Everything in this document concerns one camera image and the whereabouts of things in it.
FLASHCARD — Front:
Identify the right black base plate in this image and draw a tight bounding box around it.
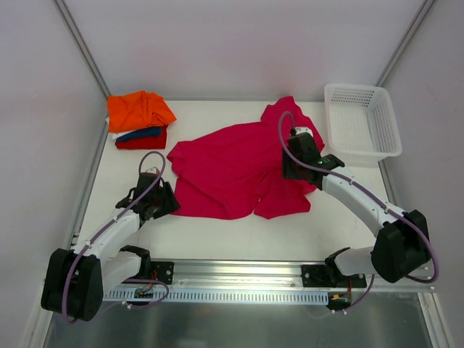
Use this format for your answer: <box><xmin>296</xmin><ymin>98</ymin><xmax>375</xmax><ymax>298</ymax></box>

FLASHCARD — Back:
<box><xmin>301</xmin><ymin>265</ymin><xmax>367</xmax><ymax>289</ymax></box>

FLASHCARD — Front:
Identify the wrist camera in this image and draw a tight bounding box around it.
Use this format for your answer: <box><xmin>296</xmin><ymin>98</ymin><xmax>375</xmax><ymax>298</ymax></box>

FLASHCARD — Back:
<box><xmin>145</xmin><ymin>166</ymin><xmax>160</xmax><ymax>175</ymax></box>
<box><xmin>290</xmin><ymin>126</ymin><xmax>313</xmax><ymax>136</ymax></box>

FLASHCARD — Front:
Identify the red folded t shirt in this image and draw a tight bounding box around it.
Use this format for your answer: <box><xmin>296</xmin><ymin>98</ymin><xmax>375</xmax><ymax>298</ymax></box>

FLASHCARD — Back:
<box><xmin>115</xmin><ymin>128</ymin><xmax>167</xmax><ymax>150</ymax></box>

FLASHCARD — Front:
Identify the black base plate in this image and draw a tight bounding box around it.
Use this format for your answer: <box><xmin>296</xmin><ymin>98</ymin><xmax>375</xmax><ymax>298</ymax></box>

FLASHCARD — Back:
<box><xmin>301</xmin><ymin>265</ymin><xmax>367</xmax><ymax>289</ymax></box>
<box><xmin>147</xmin><ymin>261</ymin><xmax>175</xmax><ymax>285</ymax></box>

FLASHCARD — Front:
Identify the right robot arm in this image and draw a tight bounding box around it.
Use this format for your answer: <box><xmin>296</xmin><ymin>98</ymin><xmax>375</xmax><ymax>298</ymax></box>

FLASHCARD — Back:
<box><xmin>280</xmin><ymin>131</ymin><xmax>439</xmax><ymax>287</ymax></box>

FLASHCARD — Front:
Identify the aluminium mounting rail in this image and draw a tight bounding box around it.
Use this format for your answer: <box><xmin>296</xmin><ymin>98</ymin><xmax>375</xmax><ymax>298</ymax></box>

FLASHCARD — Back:
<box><xmin>72</xmin><ymin>257</ymin><xmax>436</xmax><ymax>293</ymax></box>

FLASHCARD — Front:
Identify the blue folded t shirt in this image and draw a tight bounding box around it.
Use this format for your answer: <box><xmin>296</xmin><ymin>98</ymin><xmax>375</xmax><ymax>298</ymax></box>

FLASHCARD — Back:
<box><xmin>115</xmin><ymin>127</ymin><xmax>164</xmax><ymax>142</ymax></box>

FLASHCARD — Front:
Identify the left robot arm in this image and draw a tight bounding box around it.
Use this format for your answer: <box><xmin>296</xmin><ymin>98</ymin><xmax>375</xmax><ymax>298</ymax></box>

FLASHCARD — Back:
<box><xmin>41</xmin><ymin>173</ymin><xmax>181</xmax><ymax>321</ymax></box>

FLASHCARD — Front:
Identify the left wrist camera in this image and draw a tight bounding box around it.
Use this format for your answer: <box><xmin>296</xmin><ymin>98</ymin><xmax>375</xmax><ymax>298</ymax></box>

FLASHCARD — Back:
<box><xmin>145</xmin><ymin>166</ymin><xmax>160</xmax><ymax>175</ymax></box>

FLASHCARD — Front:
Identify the white plastic basket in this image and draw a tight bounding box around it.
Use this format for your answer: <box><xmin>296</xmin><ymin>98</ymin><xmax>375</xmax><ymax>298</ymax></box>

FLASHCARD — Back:
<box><xmin>324</xmin><ymin>83</ymin><xmax>402</xmax><ymax>167</ymax></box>

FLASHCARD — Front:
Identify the magenta t shirt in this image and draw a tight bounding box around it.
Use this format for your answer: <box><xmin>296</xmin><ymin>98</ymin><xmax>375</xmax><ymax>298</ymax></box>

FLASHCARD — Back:
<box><xmin>167</xmin><ymin>96</ymin><xmax>325</xmax><ymax>220</ymax></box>

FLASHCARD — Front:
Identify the orange folded t shirt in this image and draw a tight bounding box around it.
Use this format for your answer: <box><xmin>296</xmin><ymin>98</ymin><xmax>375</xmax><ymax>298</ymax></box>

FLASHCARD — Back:
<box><xmin>107</xmin><ymin>91</ymin><xmax>177</xmax><ymax>133</ymax></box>

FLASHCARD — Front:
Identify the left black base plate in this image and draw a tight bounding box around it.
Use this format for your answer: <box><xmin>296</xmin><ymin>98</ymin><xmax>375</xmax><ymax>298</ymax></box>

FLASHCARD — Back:
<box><xmin>147</xmin><ymin>261</ymin><xmax>175</xmax><ymax>285</ymax></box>

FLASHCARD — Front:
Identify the white slotted cable duct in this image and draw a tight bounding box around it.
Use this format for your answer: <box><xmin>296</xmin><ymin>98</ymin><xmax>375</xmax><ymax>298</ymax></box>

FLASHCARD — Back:
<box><xmin>103</xmin><ymin>286</ymin><xmax>329</xmax><ymax>306</ymax></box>

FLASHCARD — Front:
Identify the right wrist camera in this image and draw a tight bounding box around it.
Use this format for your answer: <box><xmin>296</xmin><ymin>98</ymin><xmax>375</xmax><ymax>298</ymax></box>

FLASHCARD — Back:
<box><xmin>290</xmin><ymin>126</ymin><xmax>313</xmax><ymax>136</ymax></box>

